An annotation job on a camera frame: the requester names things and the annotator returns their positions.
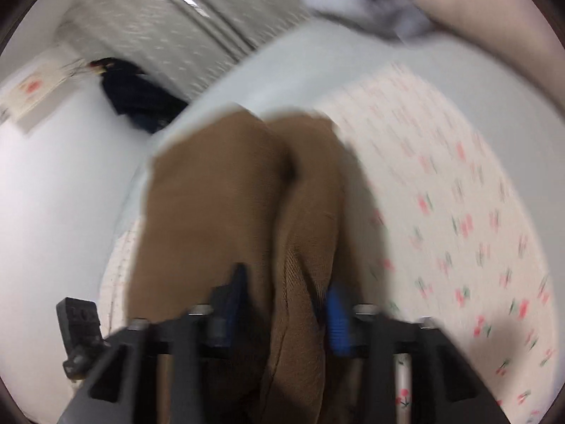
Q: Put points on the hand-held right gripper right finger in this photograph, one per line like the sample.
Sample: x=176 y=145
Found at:
x=337 y=322

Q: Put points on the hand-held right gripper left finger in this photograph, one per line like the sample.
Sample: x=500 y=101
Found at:
x=234 y=304

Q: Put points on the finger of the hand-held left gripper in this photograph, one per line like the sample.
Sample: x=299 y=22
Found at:
x=79 y=322

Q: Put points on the brown coat with fur collar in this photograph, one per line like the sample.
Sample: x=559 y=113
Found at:
x=198 y=207

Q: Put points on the dark clothes pile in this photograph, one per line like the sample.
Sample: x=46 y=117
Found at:
x=132 y=92

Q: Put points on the white cherry print blanket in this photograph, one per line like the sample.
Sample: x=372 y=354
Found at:
x=441 y=185

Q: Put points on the white printed paper sheet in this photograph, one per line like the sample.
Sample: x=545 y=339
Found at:
x=35 y=88

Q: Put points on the light grey bed sheet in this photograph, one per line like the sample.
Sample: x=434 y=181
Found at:
x=331 y=62

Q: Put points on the grey patterned curtain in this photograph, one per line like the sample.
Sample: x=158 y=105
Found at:
x=154 y=22

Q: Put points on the pink pillow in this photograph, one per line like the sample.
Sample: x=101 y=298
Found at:
x=476 y=4

